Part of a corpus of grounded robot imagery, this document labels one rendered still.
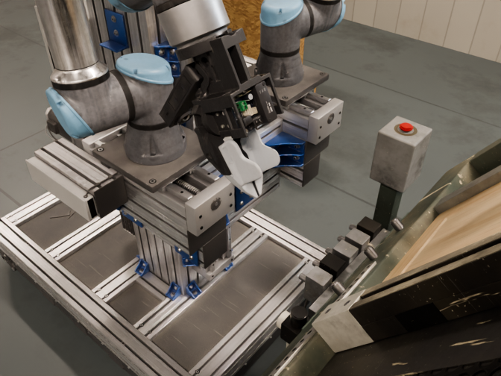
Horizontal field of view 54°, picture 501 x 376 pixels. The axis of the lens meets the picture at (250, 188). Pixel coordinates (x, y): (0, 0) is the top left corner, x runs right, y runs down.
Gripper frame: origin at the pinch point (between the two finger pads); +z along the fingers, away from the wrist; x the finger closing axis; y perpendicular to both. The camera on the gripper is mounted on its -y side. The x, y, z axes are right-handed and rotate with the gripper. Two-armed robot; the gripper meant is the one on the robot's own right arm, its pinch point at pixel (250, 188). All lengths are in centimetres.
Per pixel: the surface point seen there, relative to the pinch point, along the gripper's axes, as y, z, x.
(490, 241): 22.7, 16.4, 15.7
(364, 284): -12, 40, 29
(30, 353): -151, 70, -13
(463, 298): 19.2, 23.4, 11.8
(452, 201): -6, 38, 62
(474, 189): 0, 35, 62
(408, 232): -12, 40, 49
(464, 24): -126, 58, 367
